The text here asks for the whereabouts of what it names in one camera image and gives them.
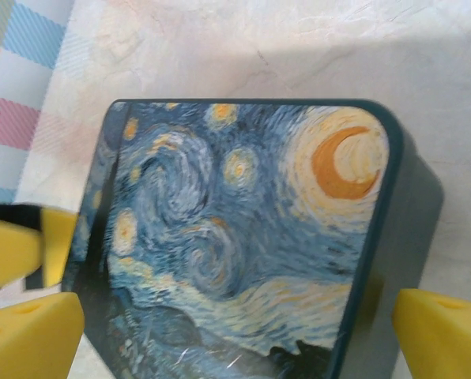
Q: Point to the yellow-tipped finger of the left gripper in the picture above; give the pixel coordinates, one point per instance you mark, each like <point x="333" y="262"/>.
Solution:
<point x="59" y="245"/>
<point x="6" y="252"/>

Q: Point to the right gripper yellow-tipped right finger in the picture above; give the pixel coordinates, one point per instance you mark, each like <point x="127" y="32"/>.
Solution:
<point x="445" y="339"/>

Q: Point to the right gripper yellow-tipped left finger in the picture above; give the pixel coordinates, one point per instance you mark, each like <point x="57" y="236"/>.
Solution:
<point x="26" y="339"/>

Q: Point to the starry night painted tin box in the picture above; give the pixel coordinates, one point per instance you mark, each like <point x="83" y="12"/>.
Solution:
<point x="239" y="217"/>

